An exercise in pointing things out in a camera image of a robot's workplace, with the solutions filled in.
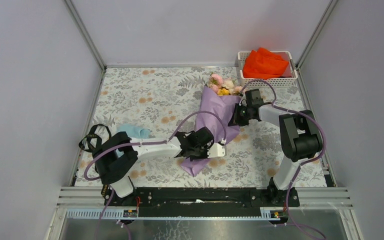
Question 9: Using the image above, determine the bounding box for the pink purple wrapping paper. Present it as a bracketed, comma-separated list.
[180, 86, 246, 178]

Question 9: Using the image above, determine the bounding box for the white fake flower stem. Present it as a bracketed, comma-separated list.
[221, 77, 235, 90]

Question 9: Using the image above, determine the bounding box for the yellow fake flower stem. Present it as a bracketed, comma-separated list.
[216, 87, 231, 96]

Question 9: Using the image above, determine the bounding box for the pink fake flower stem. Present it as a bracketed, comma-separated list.
[229, 85, 243, 96]
[207, 73, 224, 94]

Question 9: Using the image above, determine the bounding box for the black printed ribbon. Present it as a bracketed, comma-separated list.
[78, 123, 112, 153]

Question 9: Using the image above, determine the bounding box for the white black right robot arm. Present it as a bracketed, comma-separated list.
[228, 89, 325, 206]

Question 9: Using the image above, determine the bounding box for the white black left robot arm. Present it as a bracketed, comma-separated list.
[91, 127, 226, 206]

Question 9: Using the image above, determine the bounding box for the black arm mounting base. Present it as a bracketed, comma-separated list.
[100, 185, 300, 218]

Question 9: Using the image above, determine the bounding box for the white perforated plastic basket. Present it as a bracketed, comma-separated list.
[236, 50, 298, 88]

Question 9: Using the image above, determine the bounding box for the orange cloth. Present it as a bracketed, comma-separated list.
[242, 47, 289, 80]

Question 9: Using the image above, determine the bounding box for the light blue towel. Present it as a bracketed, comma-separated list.
[116, 124, 151, 139]

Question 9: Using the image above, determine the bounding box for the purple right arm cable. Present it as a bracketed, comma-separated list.
[239, 79, 327, 239]

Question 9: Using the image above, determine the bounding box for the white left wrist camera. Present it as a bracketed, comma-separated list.
[207, 143, 227, 159]

